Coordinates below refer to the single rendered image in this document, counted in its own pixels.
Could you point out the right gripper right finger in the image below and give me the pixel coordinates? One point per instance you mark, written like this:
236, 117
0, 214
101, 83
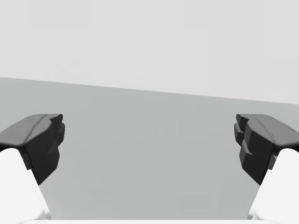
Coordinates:
261, 149

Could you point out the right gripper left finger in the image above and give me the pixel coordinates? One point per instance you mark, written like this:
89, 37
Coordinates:
35, 149

